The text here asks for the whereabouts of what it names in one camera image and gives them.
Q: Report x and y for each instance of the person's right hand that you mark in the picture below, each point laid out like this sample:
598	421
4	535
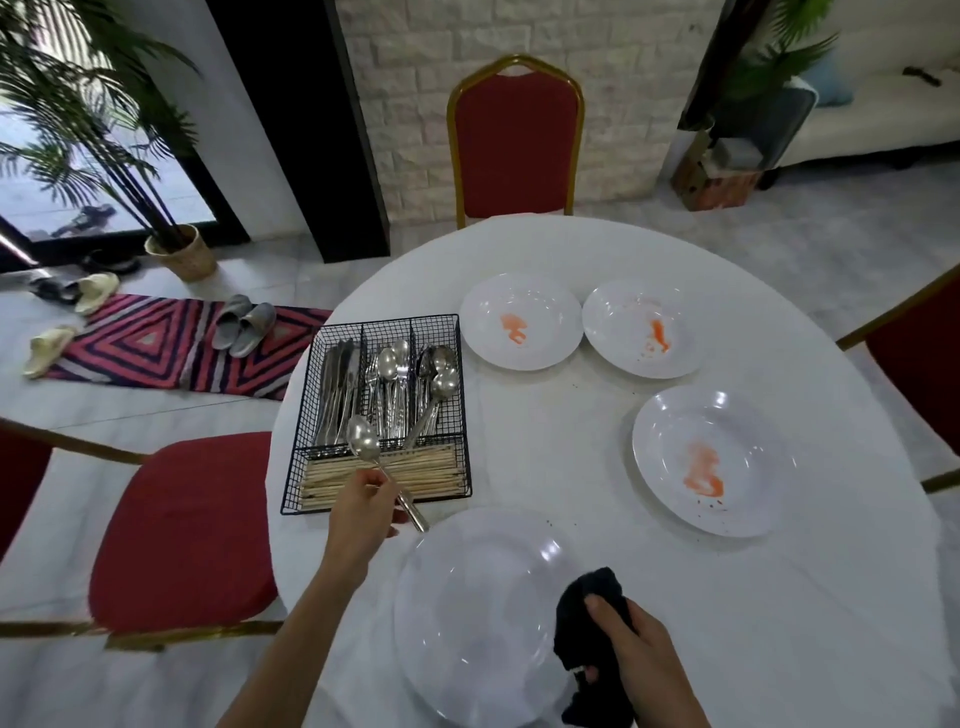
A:
652	660

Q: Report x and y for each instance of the person's left hand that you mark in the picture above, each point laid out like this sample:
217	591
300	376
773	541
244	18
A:
360	525

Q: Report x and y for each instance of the bundle of wooden chopsticks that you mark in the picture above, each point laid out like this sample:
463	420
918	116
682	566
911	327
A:
337	476

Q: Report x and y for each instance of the black cleaning cloth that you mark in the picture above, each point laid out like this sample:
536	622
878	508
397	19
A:
585	637

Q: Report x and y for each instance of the white plate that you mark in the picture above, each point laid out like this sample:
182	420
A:
547	300
750	435
480	615
615	315

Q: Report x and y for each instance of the person's left forearm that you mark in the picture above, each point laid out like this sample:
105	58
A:
292	660

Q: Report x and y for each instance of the white round tablecloth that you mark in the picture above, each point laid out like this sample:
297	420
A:
787	600

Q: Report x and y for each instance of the red gold banquet chair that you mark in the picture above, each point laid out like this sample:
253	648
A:
922	375
180	532
517	142

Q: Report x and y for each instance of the grey slipper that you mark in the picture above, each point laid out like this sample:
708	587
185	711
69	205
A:
253	330
231	321

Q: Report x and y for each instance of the pink striped rug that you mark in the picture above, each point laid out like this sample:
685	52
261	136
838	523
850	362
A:
142	345

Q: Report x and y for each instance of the tall palm in woven pot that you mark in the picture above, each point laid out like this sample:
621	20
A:
180	255

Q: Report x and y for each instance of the beige slipper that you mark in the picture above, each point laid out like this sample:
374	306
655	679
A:
49	351
97	292

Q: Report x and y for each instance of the black sandal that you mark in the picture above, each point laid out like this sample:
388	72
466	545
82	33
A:
52	290
111	262

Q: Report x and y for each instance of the black framed glass door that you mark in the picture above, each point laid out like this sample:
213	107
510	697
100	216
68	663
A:
30	210

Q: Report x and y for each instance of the orange brown crate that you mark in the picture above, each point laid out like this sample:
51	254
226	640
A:
724	191

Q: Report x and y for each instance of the small grey box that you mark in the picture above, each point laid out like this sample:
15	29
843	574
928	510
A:
735	156

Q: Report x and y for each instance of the cream sofa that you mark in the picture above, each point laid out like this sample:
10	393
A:
877	120

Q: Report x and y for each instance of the blue cushion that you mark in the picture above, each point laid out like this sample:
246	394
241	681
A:
829	82

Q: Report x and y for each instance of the potted palm in white pot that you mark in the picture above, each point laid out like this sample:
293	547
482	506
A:
787	52

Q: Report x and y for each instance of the black remote control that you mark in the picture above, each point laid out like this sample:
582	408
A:
921	76

